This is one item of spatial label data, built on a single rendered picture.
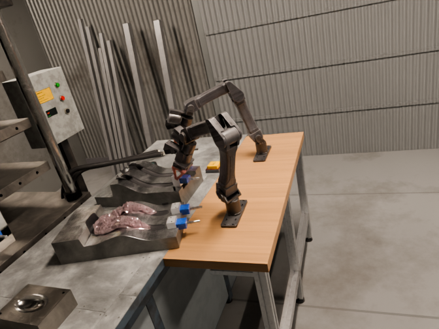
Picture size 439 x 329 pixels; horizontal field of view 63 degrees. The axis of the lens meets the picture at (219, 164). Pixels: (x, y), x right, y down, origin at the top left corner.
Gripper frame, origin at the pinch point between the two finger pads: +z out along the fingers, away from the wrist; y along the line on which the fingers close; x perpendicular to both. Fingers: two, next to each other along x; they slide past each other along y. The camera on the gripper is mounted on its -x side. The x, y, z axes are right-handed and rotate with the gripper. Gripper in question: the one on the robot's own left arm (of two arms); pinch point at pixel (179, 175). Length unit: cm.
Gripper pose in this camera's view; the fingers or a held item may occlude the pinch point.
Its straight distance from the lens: 170.9
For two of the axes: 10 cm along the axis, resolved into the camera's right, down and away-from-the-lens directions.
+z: -3.2, 7.8, 5.3
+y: -3.4, 4.3, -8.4
